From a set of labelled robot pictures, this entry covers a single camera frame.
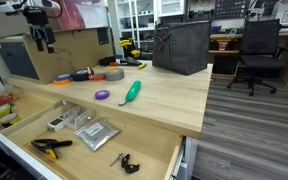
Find dark grey fabric bag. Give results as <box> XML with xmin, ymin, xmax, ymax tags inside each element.
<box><xmin>152</xmin><ymin>21</ymin><xmax>211</xmax><ymax>75</ymax></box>

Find right white drawer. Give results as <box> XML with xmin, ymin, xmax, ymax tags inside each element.
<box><xmin>0</xmin><ymin>101</ymin><xmax>182</xmax><ymax>180</ymax></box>

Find black yellow spring clamp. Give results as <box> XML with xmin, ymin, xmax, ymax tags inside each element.
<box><xmin>31</xmin><ymin>139</ymin><xmax>73</xmax><ymax>159</ymax></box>

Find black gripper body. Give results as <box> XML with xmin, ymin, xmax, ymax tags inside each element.
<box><xmin>23</xmin><ymin>9</ymin><xmax>48</xmax><ymax>34</ymax></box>

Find clear plastic box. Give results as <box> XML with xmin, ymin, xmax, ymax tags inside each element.
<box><xmin>60</xmin><ymin>106</ymin><xmax>94</xmax><ymax>130</ymax></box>

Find black office chair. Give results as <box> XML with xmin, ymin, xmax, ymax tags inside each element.
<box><xmin>227</xmin><ymin>19</ymin><xmax>287</xmax><ymax>96</ymax></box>

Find white drawer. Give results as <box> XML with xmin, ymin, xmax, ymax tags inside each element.
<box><xmin>0</xmin><ymin>88</ymin><xmax>62</xmax><ymax>132</ymax></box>
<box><xmin>0</xmin><ymin>101</ymin><xmax>182</xmax><ymax>180</ymax></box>

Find black tape roll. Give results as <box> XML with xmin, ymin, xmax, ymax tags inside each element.
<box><xmin>71</xmin><ymin>69</ymin><xmax>94</xmax><ymax>82</ymax></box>

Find left white drawer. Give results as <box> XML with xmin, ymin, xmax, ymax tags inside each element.
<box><xmin>0</xmin><ymin>88</ymin><xmax>62</xmax><ymax>132</ymax></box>

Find white remote device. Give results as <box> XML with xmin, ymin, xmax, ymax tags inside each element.
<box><xmin>48</xmin><ymin>118</ymin><xmax>64</xmax><ymax>132</ymax></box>

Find black clamp bracket with screw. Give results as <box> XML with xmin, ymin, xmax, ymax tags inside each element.
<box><xmin>110</xmin><ymin>153</ymin><xmax>140</xmax><ymax>174</ymax></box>

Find blue and orange tape stack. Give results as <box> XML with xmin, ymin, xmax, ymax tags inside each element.
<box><xmin>53</xmin><ymin>74</ymin><xmax>71</xmax><ymax>85</ymax></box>

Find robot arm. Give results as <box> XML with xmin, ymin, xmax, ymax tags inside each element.
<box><xmin>0</xmin><ymin>0</ymin><xmax>63</xmax><ymax>53</ymax></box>

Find white shelving unit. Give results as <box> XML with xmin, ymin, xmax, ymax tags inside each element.
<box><xmin>107</xmin><ymin>0</ymin><xmax>185</xmax><ymax>58</ymax></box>

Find purple tape roll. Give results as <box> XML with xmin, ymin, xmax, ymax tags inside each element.
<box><xmin>95</xmin><ymin>90</ymin><xmax>110</xmax><ymax>100</ymax></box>

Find small orange tape roll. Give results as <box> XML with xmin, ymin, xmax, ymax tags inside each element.
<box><xmin>93</xmin><ymin>73</ymin><xmax>105</xmax><ymax>81</ymax></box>

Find yellow clamps on table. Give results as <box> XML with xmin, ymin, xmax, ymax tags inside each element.
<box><xmin>119</xmin><ymin>38</ymin><xmax>147</xmax><ymax>70</ymax></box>

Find green handled brush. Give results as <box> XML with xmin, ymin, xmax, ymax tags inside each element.
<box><xmin>118</xmin><ymin>81</ymin><xmax>141</xmax><ymax>106</ymax></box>

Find grey duct tape roll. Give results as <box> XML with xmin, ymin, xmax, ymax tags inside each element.
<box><xmin>105</xmin><ymin>68</ymin><xmax>125</xmax><ymax>81</ymax></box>

